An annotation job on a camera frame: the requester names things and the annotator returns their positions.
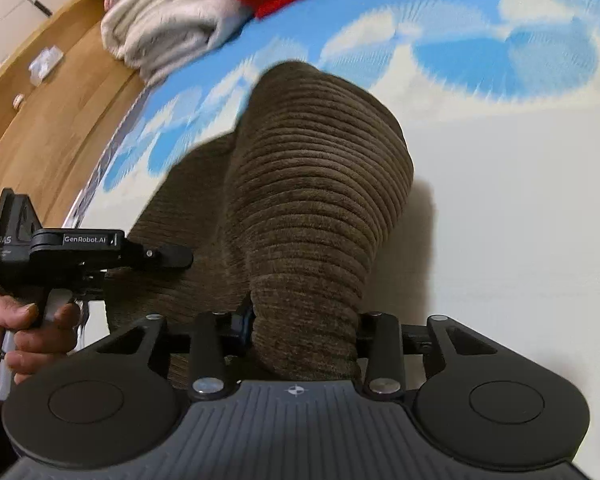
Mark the cream folded blanket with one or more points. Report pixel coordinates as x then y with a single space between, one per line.
170 15

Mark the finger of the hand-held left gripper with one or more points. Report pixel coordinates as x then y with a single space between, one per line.
172 256

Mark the white wardrobe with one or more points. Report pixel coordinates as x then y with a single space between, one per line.
15 5

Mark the blue and white patterned bedsheet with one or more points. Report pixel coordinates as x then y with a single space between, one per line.
505 160

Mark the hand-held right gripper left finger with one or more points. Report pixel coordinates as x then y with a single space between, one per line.
241 329

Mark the white packet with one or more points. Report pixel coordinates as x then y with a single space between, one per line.
46 62

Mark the small pale object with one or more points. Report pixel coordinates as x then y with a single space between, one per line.
18 100

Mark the person's left hand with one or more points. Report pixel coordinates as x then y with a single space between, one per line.
35 347

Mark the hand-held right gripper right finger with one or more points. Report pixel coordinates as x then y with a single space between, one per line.
385 355

